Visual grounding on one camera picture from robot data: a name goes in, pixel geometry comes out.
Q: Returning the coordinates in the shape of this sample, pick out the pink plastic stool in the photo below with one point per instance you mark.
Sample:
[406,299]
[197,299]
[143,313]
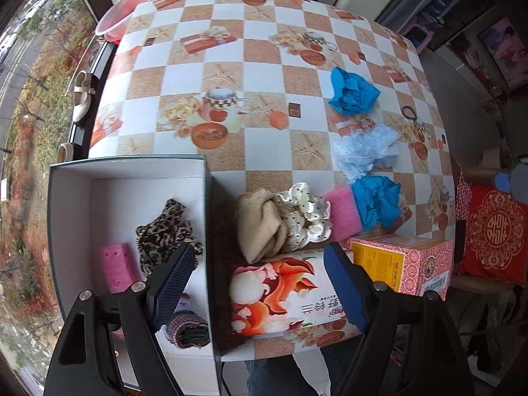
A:
[418,35]

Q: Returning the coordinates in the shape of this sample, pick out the white shoe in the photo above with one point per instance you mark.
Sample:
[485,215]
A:
[65,153]
[84,89]

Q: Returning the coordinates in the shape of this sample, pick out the blue cloth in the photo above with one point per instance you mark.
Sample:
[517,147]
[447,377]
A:
[377,198]
[353,95]

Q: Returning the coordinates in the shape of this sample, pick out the pink plastic basin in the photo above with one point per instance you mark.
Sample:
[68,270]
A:
[112,26]

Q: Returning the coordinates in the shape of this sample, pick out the leopard print scrunchie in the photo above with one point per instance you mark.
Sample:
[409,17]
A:
[157,240]

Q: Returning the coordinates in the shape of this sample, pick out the red embroidered cushion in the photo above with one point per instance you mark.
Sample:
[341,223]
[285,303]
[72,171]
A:
[496,237]

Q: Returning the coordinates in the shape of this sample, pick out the white shoe lower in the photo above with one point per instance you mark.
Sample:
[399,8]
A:
[65,153]

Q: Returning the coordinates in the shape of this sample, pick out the checkered patterned tablecloth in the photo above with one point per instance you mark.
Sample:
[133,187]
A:
[246,84]

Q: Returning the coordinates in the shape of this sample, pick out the floral tissue box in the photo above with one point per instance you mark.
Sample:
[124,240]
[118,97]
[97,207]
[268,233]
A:
[287,293]

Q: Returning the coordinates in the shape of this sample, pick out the white polka dot scrunchie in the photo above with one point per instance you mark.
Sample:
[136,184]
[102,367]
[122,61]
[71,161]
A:
[306,216]

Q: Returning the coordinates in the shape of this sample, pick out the pink sponge on table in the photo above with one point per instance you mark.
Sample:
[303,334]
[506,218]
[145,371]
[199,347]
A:
[344,214]

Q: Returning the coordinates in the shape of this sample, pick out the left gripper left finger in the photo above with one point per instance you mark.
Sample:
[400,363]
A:
[84,360]

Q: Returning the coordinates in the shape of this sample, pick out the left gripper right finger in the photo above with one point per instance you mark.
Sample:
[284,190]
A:
[433,361]

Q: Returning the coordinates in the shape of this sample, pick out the red gingham cloth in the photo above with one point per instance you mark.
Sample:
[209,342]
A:
[463,197]

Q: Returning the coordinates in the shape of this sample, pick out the white shoe upper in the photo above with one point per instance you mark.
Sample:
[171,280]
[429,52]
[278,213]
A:
[84,89]

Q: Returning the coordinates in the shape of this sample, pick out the pink patterned cardboard box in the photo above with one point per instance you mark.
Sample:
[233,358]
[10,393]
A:
[409,265]

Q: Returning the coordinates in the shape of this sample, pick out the purple knitted sock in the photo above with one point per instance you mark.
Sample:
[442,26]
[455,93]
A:
[186,329]

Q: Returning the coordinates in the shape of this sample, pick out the white open storage box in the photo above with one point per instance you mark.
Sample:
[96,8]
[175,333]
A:
[95,203]

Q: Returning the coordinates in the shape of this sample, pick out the pink sponge small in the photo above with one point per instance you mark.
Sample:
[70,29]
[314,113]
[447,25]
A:
[118,266]

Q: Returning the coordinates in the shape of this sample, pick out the light blue fluffy scrunchie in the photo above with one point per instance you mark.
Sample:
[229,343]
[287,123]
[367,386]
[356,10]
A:
[357,153]

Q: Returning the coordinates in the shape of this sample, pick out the beige cloth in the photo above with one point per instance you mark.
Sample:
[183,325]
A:
[261,231]

